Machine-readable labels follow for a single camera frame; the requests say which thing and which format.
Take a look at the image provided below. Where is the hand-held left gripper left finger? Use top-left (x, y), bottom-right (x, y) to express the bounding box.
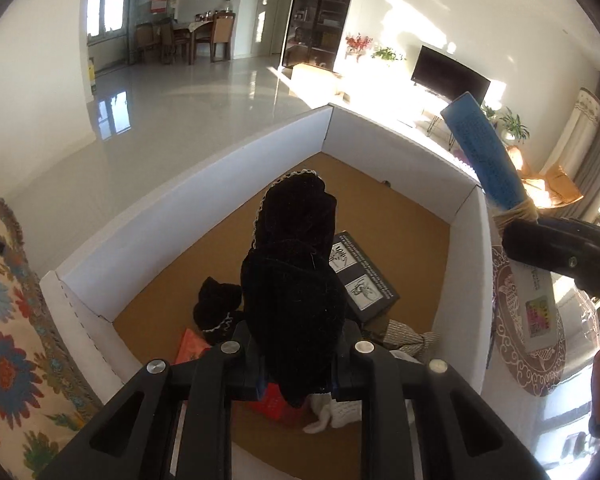
top-left (37, 320), bottom-right (268, 480)

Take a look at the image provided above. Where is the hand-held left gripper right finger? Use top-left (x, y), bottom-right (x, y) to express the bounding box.
top-left (330, 321), bottom-right (551, 480)

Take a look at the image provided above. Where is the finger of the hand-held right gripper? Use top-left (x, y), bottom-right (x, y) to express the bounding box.
top-left (501, 220), bottom-right (600, 302)
top-left (535, 216), bottom-right (600, 260)

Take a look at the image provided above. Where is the white knitted glove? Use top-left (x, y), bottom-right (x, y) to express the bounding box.
top-left (302, 395), bottom-right (366, 435)

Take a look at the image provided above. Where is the red packet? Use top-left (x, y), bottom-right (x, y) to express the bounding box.
top-left (172, 328), bottom-right (306, 428)

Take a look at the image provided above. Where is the black printed box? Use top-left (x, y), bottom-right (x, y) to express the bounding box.
top-left (330, 231), bottom-right (401, 323)

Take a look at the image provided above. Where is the black velvet hair accessory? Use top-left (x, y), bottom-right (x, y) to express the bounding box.
top-left (240, 170), bottom-right (361, 408)

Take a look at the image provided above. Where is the blue and white long box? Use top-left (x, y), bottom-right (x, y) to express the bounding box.
top-left (440, 91), bottom-right (556, 356)

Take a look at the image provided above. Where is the white panel board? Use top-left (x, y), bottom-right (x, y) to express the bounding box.
top-left (39, 102), bottom-right (496, 480)

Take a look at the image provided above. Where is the brown patterned desktop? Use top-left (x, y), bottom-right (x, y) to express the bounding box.
top-left (487, 240), bottom-right (600, 461)

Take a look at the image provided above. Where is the orange lounge chair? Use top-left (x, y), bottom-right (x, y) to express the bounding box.
top-left (505, 145), bottom-right (583, 211)

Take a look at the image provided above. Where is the covered standing air conditioner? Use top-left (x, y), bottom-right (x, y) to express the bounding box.
top-left (540, 87), bottom-right (600, 176)

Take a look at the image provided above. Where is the green potted plant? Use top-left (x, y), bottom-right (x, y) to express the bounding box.
top-left (497, 107), bottom-right (531, 142)

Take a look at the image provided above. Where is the white television stand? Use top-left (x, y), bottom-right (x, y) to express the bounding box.
top-left (402, 87), bottom-right (463, 133)

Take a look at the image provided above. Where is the black flat television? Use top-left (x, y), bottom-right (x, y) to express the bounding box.
top-left (411, 45), bottom-right (492, 106)

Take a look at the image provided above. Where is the floral cushion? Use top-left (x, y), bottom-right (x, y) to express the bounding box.
top-left (0, 197), bottom-right (106, 480)

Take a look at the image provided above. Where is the dark display cabinet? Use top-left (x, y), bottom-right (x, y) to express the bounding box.
top-left (281, 0), bottom-right (361, 68)

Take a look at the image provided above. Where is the wooden dining chair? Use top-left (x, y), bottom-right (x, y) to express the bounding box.
top-left (159, 20), bottom-right (188, 65)
top-left (135, 22), bottom-right (161, 65)
top-left (211, 14), bottom-right (231, 63)

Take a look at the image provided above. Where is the wooden dining table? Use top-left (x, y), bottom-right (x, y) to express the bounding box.
top-left (172, 12), bottom-right (237, 66)

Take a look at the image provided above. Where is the white interior door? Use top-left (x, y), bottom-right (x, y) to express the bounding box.
top-left (250, 0), bottom-right (286, 58)

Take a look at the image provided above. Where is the glass balcony door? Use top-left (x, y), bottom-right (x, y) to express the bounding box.
top-left (85, 0), bottom-right (181, 68)

